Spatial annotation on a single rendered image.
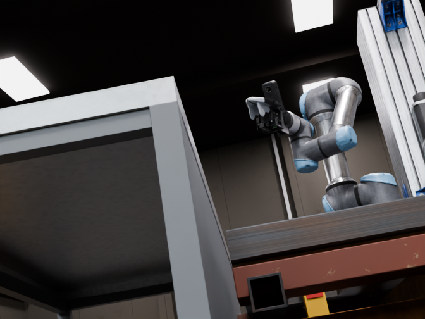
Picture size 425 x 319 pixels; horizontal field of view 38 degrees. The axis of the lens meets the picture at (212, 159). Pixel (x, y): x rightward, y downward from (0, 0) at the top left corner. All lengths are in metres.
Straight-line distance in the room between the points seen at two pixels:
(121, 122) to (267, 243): 0.30
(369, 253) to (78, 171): 0.54
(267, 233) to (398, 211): 0.21
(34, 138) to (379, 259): 0.54
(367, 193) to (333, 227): 1.22
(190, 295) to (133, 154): 0.40
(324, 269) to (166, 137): 0.32
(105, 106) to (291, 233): 0.35
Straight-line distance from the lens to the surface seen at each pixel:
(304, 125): 2.08
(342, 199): 2.22
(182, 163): 0.82
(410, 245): 0.98
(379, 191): 2.17
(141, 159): 1.13
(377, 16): 2.68
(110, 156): 1.10
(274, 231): 0.97
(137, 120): 0.86
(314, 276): 0.95
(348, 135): 1.99
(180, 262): 0.78
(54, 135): 0.88
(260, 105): 1.89
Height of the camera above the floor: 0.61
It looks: 22 degrees up
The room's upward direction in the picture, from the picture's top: 10 degrees counter-clockwise
